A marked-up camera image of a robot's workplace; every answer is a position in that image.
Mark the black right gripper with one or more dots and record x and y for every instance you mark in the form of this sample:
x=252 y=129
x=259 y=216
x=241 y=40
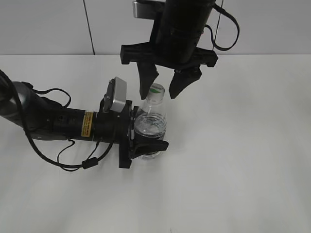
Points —
x=171 y=48

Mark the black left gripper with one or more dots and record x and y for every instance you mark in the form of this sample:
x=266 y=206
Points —
x=113 y=128

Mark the white green bottle cap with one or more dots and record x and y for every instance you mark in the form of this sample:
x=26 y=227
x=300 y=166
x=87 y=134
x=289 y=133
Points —
x=156 y=93

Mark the clear Cestbon water bottle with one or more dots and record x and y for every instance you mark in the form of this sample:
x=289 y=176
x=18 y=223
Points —
x=151 y=119

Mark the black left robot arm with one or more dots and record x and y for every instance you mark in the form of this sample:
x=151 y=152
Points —
x=44 y=119

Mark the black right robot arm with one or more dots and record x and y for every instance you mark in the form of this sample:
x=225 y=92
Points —
x=178 y=26

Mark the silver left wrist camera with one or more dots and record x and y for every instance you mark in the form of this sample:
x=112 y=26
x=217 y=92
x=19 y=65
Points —
x=115 y=97

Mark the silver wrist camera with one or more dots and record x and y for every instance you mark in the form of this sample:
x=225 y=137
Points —
x=147 y=9
x=115 y=97

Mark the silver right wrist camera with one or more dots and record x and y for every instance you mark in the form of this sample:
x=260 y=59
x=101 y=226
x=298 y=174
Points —
x=147 y=9

